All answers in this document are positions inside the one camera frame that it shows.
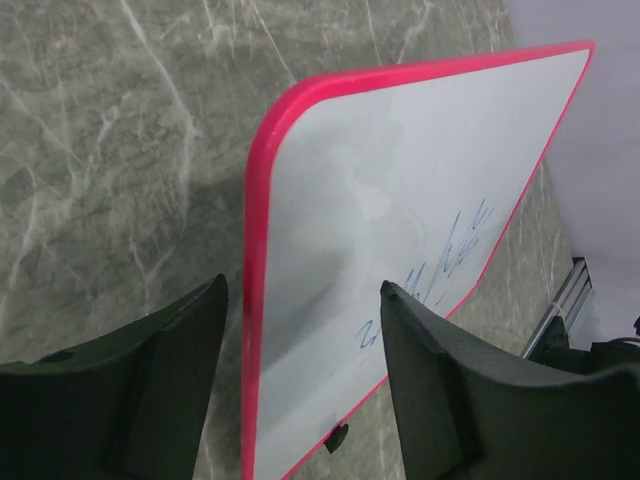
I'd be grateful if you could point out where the pink framed whiteboard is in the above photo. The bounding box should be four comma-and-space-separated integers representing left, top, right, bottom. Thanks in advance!
241, 41, 595, 479

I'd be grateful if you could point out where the left black whiteboard stand clip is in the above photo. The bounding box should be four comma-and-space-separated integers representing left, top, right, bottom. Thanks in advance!
323, 423, 349, 454

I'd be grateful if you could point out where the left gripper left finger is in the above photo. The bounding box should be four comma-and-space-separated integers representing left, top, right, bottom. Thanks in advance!
1, 275, 228, 479

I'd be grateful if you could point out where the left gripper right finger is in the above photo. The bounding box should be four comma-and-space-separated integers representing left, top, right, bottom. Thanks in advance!
380, 281, 639, 479

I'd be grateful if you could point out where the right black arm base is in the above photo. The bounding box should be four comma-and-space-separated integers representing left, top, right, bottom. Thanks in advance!
534, 314, 640, 376

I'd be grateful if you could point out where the aluminium mounting rail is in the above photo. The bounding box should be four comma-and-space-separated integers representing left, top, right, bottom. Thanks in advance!
520, 257, 593, 359

